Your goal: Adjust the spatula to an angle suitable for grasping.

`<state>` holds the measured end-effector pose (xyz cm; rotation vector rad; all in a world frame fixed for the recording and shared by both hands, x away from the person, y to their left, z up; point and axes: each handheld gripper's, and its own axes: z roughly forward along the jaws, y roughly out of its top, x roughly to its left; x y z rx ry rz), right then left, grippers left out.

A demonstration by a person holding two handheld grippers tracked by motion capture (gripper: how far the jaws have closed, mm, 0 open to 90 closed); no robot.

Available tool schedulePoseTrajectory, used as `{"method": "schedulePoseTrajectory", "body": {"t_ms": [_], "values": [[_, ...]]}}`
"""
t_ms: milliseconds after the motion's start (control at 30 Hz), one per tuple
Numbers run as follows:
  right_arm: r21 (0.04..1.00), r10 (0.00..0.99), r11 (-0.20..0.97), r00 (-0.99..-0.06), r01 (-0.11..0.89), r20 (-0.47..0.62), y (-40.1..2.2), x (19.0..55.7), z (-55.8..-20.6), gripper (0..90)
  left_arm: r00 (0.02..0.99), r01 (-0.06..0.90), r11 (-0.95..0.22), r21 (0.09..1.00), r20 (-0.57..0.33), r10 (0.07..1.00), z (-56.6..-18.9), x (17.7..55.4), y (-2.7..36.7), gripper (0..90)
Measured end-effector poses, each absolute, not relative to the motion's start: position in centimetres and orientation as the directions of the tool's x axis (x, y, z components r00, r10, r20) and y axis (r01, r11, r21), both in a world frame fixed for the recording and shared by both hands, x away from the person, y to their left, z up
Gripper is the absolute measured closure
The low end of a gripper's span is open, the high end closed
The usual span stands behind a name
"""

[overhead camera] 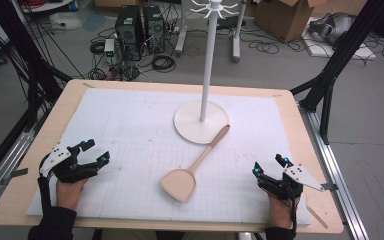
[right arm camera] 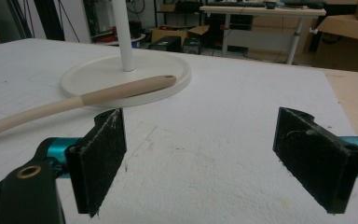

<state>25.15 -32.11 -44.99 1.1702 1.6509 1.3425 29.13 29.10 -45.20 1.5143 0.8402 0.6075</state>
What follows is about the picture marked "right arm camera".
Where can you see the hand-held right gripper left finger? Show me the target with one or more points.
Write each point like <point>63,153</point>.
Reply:
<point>96,168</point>

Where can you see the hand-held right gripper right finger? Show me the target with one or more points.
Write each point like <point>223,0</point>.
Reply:
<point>317,161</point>

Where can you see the white foam board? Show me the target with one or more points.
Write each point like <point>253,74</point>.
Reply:
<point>180,137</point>

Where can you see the white round stand base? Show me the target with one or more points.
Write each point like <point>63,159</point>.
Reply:
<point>105,77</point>

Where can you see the large open cardboard box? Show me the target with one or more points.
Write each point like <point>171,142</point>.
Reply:
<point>345,40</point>

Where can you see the white stand pole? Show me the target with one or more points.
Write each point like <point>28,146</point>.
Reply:
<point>123,34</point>

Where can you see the black computer case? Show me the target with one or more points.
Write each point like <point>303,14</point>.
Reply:
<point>165,43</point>

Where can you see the white height-adjustable desk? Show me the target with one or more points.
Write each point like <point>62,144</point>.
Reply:
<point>262,18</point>

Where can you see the black electronics box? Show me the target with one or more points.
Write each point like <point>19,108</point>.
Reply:
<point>192,45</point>

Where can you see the small open cardboard box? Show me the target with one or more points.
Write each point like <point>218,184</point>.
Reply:
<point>175,32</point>

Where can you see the black tripod legs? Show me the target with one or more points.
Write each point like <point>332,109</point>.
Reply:
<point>48,18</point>

